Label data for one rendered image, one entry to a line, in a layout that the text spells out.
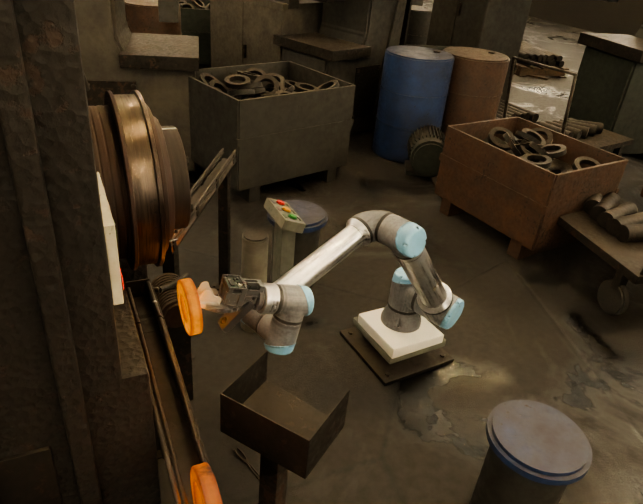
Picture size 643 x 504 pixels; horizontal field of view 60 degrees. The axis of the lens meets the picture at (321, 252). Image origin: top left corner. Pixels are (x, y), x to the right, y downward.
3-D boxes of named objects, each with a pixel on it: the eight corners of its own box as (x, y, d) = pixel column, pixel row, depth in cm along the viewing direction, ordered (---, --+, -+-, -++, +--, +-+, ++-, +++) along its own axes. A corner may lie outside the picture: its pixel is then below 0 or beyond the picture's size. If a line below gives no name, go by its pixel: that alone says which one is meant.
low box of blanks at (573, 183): (598, 244, 387) (632, 154, 353) (527, 267, 351) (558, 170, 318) (497, 191, 453) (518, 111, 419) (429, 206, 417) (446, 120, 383)
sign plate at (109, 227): (113, 305, 112) (103, 226, 103) (98, 243, 132) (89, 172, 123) (125, 303, 113) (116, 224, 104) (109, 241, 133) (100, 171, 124)
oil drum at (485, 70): (448, 164, 496) (470, 60, 451) (411, 141, 541) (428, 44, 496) (500, 158, 520) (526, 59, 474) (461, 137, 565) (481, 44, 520)
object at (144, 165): (144, 304, 143) (128, 124, 119) (118, 221, 179) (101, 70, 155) (170, 299, 145) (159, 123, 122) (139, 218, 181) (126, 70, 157)
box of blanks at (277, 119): (237, 207, 389) (238, 96, 349) (179, 166, 441) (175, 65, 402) (346, 178, 449) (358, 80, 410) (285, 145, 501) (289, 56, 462)
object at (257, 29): (247, 91, 642) (249, -14, 586) (314, 118, 578) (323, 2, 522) (208, 97, 608) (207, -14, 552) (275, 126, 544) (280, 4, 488)
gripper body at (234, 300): (220, 273, 156) (259, 276, 163) (212, 298, 160) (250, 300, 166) (228, 288, 150) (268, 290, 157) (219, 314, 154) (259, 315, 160)
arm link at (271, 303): (263, 302, 169) (274, 321, 162) (248, 301, 167) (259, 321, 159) (272, 277, 166) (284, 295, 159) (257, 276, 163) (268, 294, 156)
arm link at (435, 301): (437, 291, 258) (391, 201, 199) (469, 309, 248) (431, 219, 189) (418, 318, 255) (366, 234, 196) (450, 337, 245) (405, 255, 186)
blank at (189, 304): (190, 305, 142) (203, 302, 144) (175, 268, 153) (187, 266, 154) (191, 347, 151) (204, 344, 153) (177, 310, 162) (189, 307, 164)
